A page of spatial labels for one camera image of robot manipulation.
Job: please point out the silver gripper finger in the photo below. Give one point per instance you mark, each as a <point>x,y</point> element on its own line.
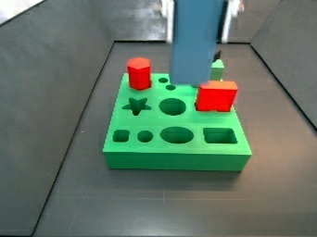
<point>166,9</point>
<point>234,8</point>

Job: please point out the red hexagonal prism block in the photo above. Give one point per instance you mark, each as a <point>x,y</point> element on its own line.
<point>139,73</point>

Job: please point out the blue rectangular block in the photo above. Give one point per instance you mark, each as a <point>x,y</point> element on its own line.
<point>195,32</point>

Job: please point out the green shape sorting board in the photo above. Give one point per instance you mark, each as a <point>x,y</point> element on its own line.
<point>158,132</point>

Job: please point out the black curved stand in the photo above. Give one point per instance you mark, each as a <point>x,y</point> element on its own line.
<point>216,55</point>

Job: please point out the green arch block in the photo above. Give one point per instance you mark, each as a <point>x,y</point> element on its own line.
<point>216,69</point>

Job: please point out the red square block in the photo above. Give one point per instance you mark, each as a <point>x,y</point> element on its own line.
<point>215,96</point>

